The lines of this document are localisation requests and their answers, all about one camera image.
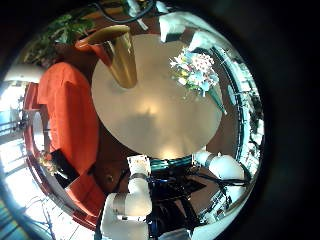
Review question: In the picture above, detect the orange plant pot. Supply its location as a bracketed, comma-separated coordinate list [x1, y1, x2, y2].
[74, 39, 113, 67]

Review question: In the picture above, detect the yellow flower bunch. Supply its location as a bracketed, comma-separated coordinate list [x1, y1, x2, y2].
[38, 151, 64, 176]

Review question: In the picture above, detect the green leafy plant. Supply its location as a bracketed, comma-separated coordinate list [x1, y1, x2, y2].
[24, 13, 96, 64]

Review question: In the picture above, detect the large orange red armchair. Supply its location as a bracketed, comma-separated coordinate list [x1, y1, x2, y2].
[37, 62, 101, 176]

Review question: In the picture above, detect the flower bouquet with green wrap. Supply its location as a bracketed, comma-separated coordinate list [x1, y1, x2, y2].
[169, 48, 228, 116]

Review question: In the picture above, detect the gold metal vase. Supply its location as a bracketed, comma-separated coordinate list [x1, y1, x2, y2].
[75, 24, 139, 90]

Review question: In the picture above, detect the black metal frame rail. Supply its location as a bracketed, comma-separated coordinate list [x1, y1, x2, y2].
[213, 46, 248, 162]

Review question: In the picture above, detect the small orange red seat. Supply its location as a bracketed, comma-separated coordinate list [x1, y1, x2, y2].
[65, 173, 107, 221]

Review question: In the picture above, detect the black control equipment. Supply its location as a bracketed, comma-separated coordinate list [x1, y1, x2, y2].
[146, 168, 208, 234]

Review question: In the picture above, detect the black looped cable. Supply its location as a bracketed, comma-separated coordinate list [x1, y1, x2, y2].
[94, 0, 156, 25]

